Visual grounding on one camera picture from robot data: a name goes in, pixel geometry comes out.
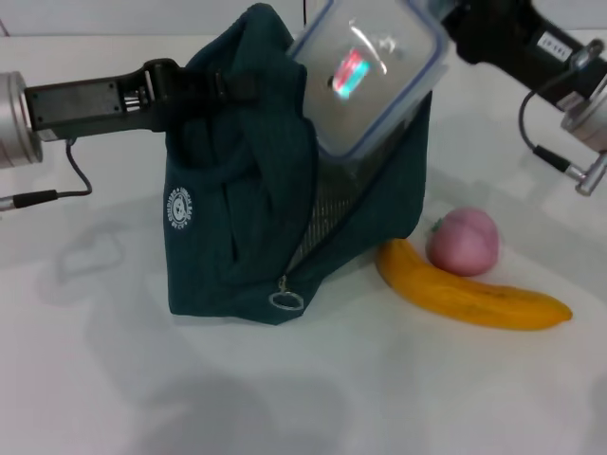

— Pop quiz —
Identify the grey right gripper cable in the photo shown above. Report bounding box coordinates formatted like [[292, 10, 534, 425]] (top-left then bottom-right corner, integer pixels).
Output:
[[517, 40, 607, 196]]

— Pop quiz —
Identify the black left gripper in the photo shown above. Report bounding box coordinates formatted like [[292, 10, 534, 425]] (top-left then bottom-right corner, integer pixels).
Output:
[[23, 57, 261, 143]]

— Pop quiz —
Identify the clear container with blue-rimmed lid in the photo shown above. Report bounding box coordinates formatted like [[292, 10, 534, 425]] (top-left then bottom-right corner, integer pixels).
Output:
[[285, 0, 450, 163]]

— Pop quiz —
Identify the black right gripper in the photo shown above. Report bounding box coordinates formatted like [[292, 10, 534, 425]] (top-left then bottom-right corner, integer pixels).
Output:
[[439, 0, 607, 114]]

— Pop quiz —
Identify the grey left gripper cable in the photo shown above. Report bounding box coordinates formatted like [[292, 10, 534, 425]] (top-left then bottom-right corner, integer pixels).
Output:
[[0, 137, 94, 213]]

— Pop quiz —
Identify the pink toy peach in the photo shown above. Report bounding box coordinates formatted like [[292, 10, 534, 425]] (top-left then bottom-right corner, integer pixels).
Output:
[[425, 207, 501, 278]]

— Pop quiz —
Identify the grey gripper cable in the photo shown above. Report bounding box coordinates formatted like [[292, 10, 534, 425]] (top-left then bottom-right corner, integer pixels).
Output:
[[517, 40, 607, 196], [0, 137, 94, 213]]

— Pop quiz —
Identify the yellow toy banana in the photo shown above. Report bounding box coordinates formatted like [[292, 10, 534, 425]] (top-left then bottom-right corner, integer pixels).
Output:
[[376, 238, 574, 332]]

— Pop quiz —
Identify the dark teal insulated lunch bag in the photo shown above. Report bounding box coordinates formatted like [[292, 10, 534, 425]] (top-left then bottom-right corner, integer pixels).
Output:
[[163, 2, 428, 329]]

